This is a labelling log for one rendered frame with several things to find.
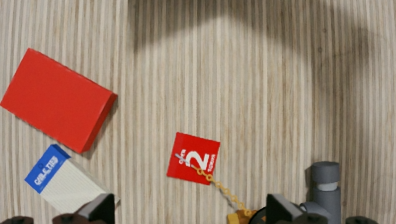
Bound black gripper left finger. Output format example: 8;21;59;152
0;193;116;224

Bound red square tag with gold chain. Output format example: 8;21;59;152
166;132;252;217

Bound red rectangular box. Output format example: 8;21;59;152
0;47;118;153

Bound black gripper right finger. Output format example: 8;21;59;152
265;193;379;224

